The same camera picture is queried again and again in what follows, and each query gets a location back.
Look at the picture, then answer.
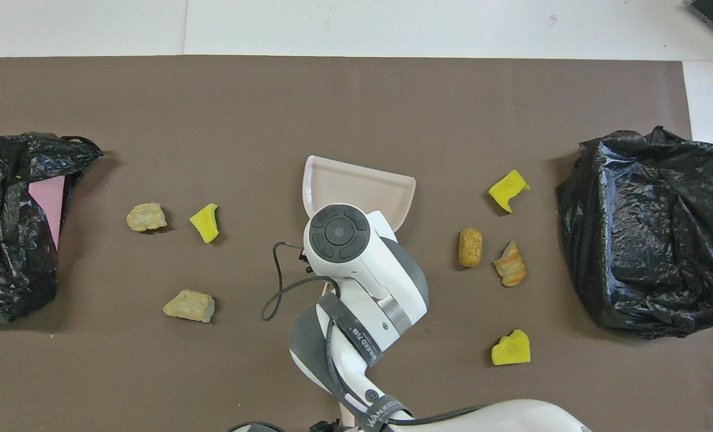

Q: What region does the beige foam rock chunk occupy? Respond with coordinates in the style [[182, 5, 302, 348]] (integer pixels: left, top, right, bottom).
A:
[[163, 289, 216, 323], [126, 202, 168, 233]]

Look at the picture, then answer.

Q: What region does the yellow notched sponge piece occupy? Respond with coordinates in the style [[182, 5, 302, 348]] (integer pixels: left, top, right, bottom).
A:
[[488, 169, 531, 214]]

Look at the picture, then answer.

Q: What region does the brown bread roll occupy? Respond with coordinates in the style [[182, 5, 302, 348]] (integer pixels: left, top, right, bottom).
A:
[[458, 227, 484, 268]]

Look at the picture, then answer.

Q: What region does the pale pink plastic dustpan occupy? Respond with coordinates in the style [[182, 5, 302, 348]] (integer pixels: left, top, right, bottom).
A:
[[302, 155, 417, 233]]

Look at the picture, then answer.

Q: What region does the yellow sponge wedge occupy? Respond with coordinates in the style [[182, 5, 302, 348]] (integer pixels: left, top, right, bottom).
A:
[[189, 203, 220, 244]]

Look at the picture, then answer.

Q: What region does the striped croissant bread piece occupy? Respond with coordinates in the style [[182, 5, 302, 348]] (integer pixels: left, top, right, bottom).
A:
[[493, 241, 528, 287]]

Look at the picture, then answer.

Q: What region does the pink plastic bin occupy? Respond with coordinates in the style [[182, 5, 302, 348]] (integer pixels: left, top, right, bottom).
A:
[[28, 175, 66, 251]]

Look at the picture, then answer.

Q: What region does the brown table mat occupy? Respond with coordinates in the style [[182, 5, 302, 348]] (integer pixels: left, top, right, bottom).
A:
[[0, 56, 713, 432]]

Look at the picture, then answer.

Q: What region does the black plastic trash bag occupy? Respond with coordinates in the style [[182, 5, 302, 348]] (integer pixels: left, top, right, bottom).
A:
[[0, 133, 104, 323], [556, 125, 713, 340]]

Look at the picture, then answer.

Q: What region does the yellow sponge chunk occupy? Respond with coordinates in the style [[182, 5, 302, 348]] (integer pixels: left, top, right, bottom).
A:
[[491, 329, 531, 367]]

